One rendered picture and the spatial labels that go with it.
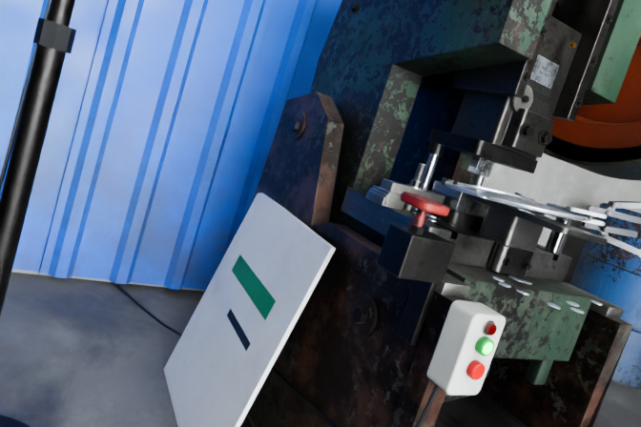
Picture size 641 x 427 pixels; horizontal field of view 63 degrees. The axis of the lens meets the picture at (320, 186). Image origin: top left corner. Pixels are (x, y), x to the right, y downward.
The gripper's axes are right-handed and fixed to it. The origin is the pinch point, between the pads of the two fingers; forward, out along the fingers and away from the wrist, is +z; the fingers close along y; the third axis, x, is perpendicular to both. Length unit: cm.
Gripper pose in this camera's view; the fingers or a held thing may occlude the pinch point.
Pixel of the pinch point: (585, 215)
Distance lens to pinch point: 118.7
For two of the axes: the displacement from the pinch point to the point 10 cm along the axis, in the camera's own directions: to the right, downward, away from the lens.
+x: -1.5, 0.8, -9.9
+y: 2.1, -9.7, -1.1
